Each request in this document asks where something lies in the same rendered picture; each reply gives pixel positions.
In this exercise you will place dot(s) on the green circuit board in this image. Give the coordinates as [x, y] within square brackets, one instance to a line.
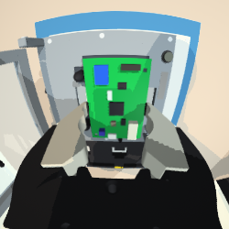
[116, 90]

